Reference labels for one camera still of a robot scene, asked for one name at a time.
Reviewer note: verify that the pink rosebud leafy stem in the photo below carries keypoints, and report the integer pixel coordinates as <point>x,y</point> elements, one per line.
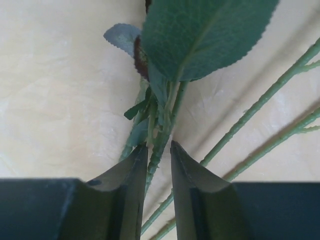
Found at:
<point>297,127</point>

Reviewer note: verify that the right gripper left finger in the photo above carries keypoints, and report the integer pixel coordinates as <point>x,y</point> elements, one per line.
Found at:
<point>109,206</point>

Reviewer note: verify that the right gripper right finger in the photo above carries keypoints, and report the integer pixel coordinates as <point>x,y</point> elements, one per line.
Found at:
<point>206,206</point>

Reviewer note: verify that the pink rose stem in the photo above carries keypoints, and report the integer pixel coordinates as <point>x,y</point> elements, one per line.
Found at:
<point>289,161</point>
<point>182,41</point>

